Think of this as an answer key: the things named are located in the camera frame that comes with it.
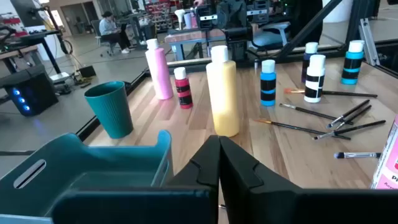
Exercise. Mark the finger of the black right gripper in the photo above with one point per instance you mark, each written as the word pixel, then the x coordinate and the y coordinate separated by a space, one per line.
pixel 224 14
pixel 239 14

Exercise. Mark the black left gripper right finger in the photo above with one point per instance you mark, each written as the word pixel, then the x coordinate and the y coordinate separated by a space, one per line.
pixel 264 205

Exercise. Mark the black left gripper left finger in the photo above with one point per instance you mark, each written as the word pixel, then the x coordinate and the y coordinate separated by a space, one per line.
pixel 192 205

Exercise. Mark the large yellow paint bottle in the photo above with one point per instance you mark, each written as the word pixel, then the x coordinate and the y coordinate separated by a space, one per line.
pixel 222 96

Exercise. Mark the large pink labelled paint bottle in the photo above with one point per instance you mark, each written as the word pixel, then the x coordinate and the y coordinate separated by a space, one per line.
pixel 388 158

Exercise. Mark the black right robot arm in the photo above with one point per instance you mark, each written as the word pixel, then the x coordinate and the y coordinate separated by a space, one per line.
pixel 237 43

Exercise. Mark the small blue paint bottle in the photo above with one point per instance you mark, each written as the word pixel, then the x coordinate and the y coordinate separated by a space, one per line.
pixel 268 84

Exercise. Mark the small red paint bottle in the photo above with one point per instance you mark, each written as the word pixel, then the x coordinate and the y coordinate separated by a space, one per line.
pixel 184 90

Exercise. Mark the small dark purple paint bottle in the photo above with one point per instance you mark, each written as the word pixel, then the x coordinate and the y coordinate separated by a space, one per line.
pixel 306 62

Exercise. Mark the small white black-label paint bottle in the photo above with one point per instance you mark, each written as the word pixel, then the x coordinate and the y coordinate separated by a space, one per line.
pixel 314 81

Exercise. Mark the small turquoise paint bottle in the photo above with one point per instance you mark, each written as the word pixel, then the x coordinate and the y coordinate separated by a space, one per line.
pixel 352 63

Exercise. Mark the wooden workbench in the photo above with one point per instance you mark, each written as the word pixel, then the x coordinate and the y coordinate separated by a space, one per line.
pixel 186 36

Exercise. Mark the blue-grey chair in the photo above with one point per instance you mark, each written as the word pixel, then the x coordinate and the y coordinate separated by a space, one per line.
pixel 269 39

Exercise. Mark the red parts shelving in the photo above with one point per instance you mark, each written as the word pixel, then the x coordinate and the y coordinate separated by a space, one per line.
pixel 158 15

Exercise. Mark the thin orange-tip black paintbrush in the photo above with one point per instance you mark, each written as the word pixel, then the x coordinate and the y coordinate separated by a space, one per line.
pixel 295 127

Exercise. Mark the person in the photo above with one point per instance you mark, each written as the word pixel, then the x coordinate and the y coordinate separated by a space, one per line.
pixel 109 28

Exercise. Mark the black table clamp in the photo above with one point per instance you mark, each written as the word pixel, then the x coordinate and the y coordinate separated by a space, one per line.
pixel 127 84

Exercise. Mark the grey office chair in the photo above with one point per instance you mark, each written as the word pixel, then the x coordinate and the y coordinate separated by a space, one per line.
pixel 95 31

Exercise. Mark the teal ribbed cup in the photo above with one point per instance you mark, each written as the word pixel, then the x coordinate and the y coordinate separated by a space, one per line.
pixel 109 112

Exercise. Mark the black paintbrush Solve print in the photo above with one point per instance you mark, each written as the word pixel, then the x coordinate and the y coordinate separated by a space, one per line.
pixel 349 113

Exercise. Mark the orange-bristle black paintbrush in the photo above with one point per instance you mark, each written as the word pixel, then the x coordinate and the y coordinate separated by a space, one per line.
pixel 342 93

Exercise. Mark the black monitor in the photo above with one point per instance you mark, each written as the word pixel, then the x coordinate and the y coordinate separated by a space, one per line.
pixel 25 12

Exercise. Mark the black computer tower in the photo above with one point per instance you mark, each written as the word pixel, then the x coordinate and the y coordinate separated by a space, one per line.
pixel 34 93

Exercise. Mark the black aluminium table frame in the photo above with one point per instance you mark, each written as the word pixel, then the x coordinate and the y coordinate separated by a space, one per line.
pixel 308 28

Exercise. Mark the silver aluminium bracket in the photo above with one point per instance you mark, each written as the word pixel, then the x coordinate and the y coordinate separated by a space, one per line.
pixel 368 40

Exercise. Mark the metal frame desk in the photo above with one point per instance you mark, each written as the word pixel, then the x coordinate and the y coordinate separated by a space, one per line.
pixel 17 51

